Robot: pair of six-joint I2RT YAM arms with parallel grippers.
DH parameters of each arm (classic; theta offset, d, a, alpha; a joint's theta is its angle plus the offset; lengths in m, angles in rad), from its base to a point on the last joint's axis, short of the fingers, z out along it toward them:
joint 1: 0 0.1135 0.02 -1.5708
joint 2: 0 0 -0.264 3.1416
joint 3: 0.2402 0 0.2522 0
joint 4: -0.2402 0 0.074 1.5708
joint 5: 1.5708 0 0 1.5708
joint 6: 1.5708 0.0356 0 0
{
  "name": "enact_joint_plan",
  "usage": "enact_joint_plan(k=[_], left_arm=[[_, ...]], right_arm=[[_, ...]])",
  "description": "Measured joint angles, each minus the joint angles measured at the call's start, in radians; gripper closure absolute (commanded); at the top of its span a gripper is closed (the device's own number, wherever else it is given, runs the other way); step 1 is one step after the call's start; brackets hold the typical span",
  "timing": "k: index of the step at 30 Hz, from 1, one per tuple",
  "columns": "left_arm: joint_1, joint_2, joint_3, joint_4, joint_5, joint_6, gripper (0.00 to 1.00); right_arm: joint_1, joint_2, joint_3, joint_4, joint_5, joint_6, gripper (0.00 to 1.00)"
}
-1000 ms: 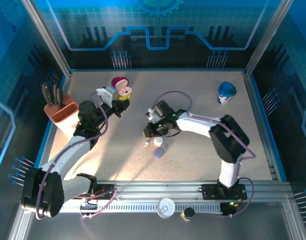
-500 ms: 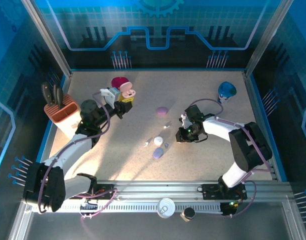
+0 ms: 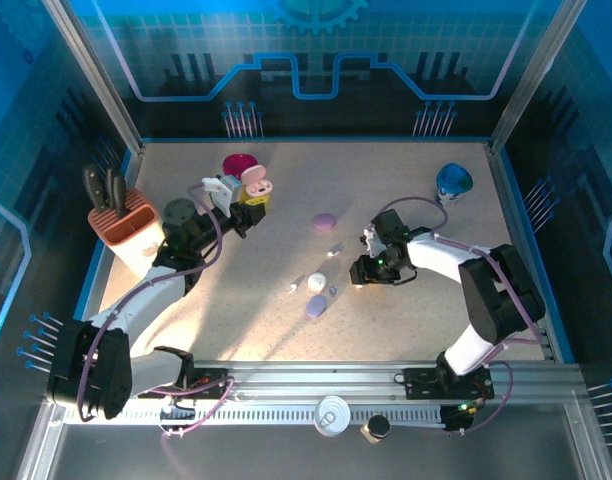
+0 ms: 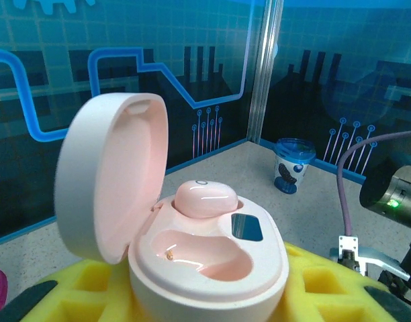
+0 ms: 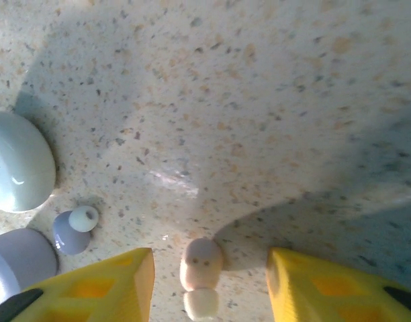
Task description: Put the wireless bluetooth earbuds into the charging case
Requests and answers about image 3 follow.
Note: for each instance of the white earbud charging case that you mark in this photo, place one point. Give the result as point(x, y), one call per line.
point(317, 282)

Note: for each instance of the pink earbud charging case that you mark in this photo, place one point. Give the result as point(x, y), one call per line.
point(258, 189)

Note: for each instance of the aluminium frame post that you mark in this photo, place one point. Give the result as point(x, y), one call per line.
point(98, 75)
point(533, 75)

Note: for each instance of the yogurt cup blue lid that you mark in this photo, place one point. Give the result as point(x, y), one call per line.
point(453, 177)

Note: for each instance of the small jar black lid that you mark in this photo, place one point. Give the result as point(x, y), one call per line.
point(376, 429)

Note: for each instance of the periwinkle earbud charging case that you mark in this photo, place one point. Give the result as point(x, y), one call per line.
point(316, 305)

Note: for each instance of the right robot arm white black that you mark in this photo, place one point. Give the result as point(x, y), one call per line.
point(436, 255)

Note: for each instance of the silver tin can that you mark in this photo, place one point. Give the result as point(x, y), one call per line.
point(332, 416)

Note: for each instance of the lilac earbud charging case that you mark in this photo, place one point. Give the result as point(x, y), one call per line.
point(324, 221)

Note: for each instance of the aluminium mounting rail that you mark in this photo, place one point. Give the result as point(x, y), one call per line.
point(311, 375)

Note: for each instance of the yogurt cup magenta lid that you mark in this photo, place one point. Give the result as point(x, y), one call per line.
point(236, 164)

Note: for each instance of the cream knife block brown top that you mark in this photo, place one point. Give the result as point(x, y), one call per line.
point(131, 240)

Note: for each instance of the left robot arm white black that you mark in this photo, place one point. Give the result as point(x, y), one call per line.
point(141, 300)

